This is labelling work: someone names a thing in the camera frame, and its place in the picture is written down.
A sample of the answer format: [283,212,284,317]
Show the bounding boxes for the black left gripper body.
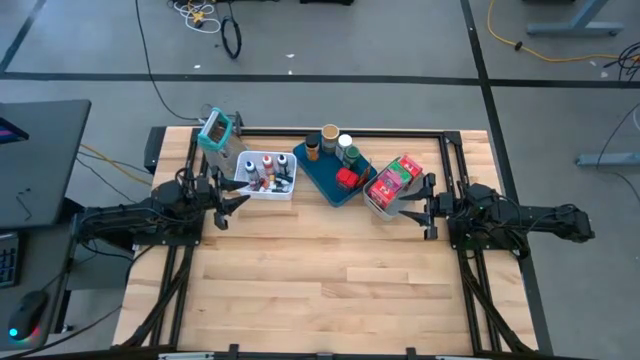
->
[196,167,230,231]

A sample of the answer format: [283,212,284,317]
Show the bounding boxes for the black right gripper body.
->
[423,172,455,241]

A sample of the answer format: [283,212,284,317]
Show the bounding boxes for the white perforated plastic basket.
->
[233,149,299,202]

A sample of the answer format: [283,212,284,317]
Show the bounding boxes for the green Apple Jacks cereal box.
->
[389,160,414,184]

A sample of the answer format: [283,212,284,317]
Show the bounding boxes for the red mini cereal box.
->
[398,153,424,179]

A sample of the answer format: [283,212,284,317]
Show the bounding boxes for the red Froot Loops cereal box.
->
[368,178,397,210]

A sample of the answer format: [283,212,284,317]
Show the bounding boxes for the white plastic bin with handles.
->
[362,158,426,223]

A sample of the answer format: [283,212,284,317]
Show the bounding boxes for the red smoked paprika tin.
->
[335,167,361,193]

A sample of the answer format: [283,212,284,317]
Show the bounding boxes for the green lid spice jar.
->
[342,144,362,170]

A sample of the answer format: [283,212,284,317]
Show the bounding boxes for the black lid orange spice jar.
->
[305,133,321,162]

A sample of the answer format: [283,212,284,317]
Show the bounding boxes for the white lid spice jar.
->
[335,133,354,161]

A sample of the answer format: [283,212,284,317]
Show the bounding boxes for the blue plastic bin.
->
[292,130,375,208]

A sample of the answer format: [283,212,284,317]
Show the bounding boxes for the tan lid round jar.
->
[321,123,341,154]

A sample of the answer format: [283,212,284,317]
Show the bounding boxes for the clear container with teal rim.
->
[196,106,250,182]

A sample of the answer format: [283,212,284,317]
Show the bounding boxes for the dark grey desk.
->
[0,98,93,231]

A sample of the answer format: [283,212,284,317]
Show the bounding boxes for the grey desk foot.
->
[524,0,626,37]
[574,152,640,168]

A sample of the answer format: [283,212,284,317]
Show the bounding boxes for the black hex keys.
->
[14,187,34,221]

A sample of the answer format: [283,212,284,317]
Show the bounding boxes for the lit computer screen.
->
[0,117,30,146]

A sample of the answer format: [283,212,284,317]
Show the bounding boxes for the black keyboard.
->
[0,232,24,289]

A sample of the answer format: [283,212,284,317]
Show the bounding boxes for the black mouse with coloured light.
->
[7,290,50,344]

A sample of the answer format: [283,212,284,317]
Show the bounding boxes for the black aluminium table frame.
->
[117,124,555,360]

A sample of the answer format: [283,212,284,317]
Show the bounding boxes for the thin yellow cable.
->
[79,143,151,186]

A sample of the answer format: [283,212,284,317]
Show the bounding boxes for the long black floor cable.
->
[134,0,201,122]

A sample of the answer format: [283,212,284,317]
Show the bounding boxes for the black coiled cable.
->
[219,14,244,60]

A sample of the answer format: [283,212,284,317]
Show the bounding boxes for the white and yellow cable bundle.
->
[169,0,224,35]

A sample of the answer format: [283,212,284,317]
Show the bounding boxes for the yellow extension cable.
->
[487,0,621,64]

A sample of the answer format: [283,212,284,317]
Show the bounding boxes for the black cable bundle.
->
[602,42,640,84]

